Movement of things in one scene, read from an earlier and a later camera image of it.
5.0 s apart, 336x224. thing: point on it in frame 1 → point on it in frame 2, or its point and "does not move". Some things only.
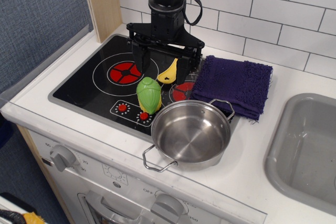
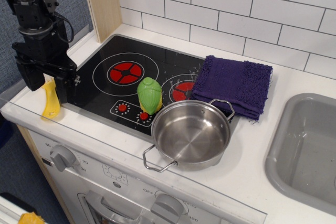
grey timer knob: x=62 y=157 does not move
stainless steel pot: x=192 y=135 does not move
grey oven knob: x=168 y=208 does not move
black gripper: x=166 y=29 → x=45 y=48
